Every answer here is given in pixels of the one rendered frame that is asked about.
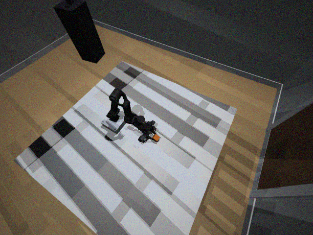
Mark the orange block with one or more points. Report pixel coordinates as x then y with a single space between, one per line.
155 137

